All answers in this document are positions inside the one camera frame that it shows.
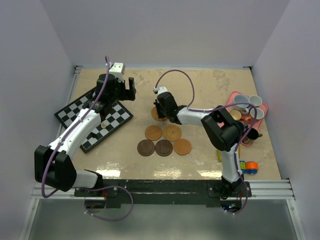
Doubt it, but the dark brown wooden coaster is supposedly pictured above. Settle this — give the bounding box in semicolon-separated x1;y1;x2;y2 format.
137;139;155;157

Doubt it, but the round light cork coaster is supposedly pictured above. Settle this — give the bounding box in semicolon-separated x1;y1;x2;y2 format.
162;124;182;142

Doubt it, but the pink tray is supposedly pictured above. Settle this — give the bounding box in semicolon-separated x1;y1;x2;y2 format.
226;91;268;147

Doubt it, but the grey white cup lower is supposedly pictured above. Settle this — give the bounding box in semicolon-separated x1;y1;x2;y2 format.
249;107;265;121

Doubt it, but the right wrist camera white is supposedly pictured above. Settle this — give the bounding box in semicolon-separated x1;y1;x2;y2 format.
153;86;168;95

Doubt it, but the beige chess pawn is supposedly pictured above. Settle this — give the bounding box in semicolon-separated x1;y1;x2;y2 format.
100;122;106;129

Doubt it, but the grey white cup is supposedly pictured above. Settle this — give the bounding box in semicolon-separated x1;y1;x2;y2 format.
249;107;265;121
249;95;263;108

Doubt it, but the large white mug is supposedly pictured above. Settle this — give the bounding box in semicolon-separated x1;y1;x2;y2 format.
232;94;250;115

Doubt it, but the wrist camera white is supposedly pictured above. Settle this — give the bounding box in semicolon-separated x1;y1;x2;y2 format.
108;62;126;83
153;86;168;95

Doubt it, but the light orange wooden coaster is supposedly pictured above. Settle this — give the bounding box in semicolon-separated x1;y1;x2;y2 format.
173;138;192;156

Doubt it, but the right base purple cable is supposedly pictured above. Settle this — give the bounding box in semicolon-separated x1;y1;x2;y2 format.
223;172;251;216

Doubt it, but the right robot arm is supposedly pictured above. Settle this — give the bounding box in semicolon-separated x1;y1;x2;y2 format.
154;91;245;197

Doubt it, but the yellow green wooden block toy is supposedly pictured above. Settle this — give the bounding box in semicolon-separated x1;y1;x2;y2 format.
216;150;222;163

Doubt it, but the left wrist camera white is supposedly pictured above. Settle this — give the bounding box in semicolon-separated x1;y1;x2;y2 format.
108;62;126;83

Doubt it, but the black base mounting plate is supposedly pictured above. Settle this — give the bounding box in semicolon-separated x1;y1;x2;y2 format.
74;179;252;208

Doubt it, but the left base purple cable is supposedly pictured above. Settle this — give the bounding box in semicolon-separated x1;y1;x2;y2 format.
83;184;135;222

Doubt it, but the orange blue toy car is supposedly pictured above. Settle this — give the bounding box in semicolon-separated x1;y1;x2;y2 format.
239;160;259;175

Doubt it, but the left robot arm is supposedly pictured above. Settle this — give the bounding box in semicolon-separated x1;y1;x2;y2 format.
34;73;136;196

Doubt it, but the black white chessboard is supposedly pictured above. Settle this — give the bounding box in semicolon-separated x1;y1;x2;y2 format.
54;88;133;154

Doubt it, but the scalloped light cork coaster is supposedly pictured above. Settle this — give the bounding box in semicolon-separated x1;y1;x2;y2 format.
151;107;162;122

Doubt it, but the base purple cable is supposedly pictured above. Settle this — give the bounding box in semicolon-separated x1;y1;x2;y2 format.
83;184;135;222
223;172;251;216

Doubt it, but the black cup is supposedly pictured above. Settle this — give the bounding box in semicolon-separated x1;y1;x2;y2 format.
242;128;263;145

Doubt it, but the grey white cup upper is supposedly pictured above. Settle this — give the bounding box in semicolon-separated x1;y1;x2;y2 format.
249;95;263;108

